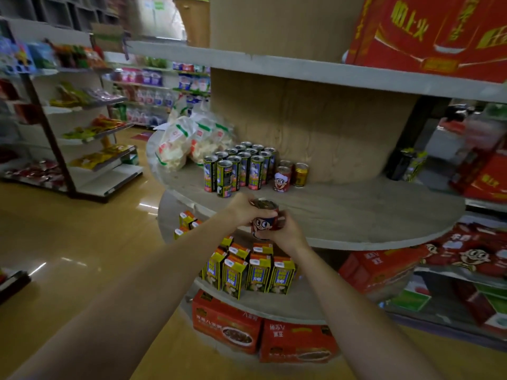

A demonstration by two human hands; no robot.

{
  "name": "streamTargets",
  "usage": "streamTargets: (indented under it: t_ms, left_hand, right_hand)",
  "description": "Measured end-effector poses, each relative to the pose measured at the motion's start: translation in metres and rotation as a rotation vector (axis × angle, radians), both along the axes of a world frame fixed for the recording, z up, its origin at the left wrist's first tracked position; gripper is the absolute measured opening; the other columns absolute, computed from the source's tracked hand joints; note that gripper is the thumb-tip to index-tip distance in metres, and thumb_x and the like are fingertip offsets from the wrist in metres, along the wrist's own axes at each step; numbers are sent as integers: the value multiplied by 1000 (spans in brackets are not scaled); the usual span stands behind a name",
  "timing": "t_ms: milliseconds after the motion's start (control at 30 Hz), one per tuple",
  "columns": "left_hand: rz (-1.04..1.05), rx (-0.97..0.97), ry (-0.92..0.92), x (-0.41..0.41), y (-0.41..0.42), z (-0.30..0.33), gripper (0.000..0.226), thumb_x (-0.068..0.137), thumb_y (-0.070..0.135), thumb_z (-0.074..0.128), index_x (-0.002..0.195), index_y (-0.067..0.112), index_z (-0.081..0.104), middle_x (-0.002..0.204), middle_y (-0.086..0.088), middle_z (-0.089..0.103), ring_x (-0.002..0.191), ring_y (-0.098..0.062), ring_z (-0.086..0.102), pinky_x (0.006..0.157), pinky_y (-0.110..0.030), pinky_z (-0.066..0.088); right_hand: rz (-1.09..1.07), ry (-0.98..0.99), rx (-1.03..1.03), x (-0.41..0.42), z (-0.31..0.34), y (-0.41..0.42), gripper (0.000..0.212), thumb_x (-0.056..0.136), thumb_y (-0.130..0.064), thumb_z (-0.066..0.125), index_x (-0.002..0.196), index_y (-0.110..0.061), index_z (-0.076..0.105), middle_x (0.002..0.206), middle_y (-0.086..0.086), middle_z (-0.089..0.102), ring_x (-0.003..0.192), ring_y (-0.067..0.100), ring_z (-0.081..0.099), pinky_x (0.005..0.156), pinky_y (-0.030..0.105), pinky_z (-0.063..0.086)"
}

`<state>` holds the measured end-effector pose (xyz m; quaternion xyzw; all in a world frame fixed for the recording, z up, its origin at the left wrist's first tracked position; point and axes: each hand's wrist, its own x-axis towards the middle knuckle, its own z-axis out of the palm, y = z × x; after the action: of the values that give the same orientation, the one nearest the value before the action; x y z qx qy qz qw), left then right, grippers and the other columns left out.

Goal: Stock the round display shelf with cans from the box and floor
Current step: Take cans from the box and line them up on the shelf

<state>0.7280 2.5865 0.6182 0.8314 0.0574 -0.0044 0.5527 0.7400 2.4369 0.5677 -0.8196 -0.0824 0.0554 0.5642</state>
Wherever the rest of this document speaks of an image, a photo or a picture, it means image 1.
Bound person's right hand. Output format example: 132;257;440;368
261;211;309;256

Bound person's left hand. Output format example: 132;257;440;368
228;192;278;228

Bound group of tall blue-yellow cans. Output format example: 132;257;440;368
202;141;278;198

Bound gold can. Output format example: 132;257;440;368
293;163;309;188

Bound round wooden shelf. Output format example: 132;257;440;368
126;0;507;368

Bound person's right forearm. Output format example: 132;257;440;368
295;245;444;380

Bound person's left forearm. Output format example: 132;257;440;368
7;209;242;380

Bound row of yellow orange cartons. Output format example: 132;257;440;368
173;211;297;300

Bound bag of white snacks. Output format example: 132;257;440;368
190;118;219;165
213;122;235;149
170;97;192;120
155;116;195;170

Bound small red carton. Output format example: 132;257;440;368
339;247;423;294

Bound black can by column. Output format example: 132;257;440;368
390;148;415;182

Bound small green-top box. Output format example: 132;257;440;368
390;274;433;312
467;282;507;333

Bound yellow green bottle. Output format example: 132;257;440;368
403;150;428;183

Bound pile of yellow snack packets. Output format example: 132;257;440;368
49;82;132;170

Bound rows of colourful packets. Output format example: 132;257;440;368
112;61;211;127

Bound red cartoon face carton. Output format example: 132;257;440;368
419;223;507;278

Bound red yellow-print carton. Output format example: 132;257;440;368
451;150;507;202

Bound white plastic bag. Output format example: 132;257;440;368
136;0;187;40

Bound group of red packets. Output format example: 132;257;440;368
0;79;66;191

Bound brown cardboard sign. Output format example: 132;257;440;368
90;22;126;54

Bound large red gift carton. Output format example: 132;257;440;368
345;0;507;83

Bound row of mixed colour packets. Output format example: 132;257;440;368
0;37;106;74

